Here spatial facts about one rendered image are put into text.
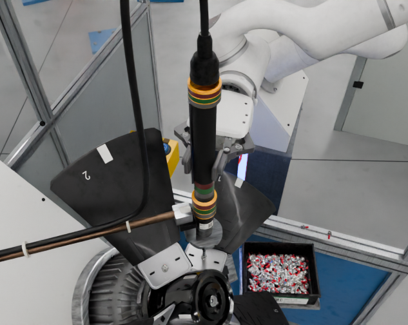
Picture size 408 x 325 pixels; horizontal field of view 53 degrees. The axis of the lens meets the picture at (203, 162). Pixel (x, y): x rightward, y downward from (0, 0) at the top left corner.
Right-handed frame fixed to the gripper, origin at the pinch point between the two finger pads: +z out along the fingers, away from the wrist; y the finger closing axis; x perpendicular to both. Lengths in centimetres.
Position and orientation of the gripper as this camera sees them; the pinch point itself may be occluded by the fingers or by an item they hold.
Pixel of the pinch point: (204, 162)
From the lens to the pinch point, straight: 63.8
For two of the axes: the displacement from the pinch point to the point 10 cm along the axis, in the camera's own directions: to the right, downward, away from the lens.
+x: 0.0, -6.6, -7.5
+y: -9.5, -2.3, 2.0
